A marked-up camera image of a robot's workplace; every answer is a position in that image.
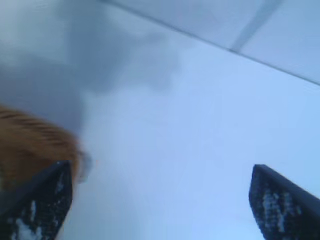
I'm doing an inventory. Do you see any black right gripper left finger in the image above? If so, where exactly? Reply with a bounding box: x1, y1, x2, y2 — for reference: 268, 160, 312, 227
0, 160, 73, 240

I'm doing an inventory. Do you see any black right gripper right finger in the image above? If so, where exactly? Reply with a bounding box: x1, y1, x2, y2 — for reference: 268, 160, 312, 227
248, 163, 320, 240

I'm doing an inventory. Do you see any brown woven wicker basket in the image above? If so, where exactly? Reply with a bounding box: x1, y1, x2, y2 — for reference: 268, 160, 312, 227
0, 106, 88, 192

